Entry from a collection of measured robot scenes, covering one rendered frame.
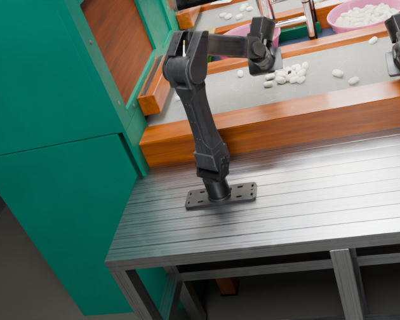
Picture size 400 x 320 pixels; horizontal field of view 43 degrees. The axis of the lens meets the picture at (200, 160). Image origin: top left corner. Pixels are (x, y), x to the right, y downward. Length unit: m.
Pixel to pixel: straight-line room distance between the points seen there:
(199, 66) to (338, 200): 0.47
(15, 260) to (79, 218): 1.01
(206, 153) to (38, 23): 0.56
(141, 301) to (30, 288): 1.17
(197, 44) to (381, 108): 0.56
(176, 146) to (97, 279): 0.72
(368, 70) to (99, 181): 0.91
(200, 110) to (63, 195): 0.70
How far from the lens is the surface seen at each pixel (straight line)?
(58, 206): 1.83
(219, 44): 1.30
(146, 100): 1.66
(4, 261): 2.85
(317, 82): 1.67
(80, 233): 1.90
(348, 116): 1.49
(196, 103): 1.25
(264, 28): 1.48
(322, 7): 2.14
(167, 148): 1.59
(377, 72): 1.66
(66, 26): 1.43
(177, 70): 1.22
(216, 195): 1.38
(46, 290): 2.52
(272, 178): 1.43
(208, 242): 1.31
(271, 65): 1.55
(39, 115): 1.61
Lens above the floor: 1.55
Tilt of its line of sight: 34 degrees down
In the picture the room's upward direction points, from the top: 21 degrees counter-clockwise
